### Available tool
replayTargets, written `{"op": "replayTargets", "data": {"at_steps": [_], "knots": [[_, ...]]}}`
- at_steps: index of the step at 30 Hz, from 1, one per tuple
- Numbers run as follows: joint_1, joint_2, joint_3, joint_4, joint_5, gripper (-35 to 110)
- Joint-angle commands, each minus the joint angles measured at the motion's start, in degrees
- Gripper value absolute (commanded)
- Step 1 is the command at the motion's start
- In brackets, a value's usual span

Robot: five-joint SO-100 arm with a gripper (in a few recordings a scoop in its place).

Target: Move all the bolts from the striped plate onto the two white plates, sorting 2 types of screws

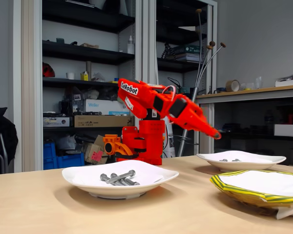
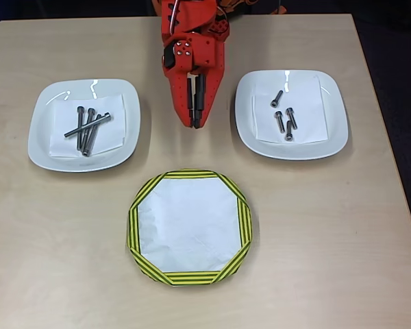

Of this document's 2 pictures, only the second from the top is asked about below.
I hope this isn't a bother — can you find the white paper napkin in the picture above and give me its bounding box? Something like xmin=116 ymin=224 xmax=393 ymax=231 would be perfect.
xmin=49 ymin=93 xmax=127 ymax=159
xmin=251 ymin=75 xmax=329 ymax=145

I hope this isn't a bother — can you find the white square plate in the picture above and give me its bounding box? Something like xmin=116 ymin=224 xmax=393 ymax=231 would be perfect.
xmin=27 ymin=78 xmax=141 ymax=173
xmin=234 ymin=69 xmax=349 ymax=161

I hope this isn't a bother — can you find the yellow-green striped paper tray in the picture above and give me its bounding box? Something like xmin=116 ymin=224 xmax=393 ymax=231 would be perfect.
xmin=125 ymin=169 xmax=253 ymax=287

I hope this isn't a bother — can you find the white red servo cable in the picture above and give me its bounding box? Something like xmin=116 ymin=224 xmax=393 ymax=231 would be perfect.
xmin=169 ymin=0 xmax=179 ymax=34

